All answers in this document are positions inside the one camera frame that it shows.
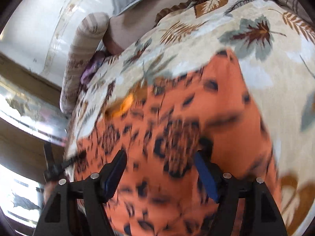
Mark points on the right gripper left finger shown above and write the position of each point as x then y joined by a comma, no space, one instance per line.
77,208

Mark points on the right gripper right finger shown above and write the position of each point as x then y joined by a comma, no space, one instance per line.
261,215

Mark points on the floral leaf print blanket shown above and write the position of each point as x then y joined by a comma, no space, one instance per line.
275,51

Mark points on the striped bolster pillow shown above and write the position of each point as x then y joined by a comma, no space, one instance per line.
88,36

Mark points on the pink quilted mattress cover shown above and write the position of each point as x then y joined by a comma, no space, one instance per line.
127,28

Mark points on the purple cloth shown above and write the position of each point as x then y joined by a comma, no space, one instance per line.
91,68

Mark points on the ornate glass door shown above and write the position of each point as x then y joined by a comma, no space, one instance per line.
32,115

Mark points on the orange black floral blouse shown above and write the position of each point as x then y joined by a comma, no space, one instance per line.
160,192

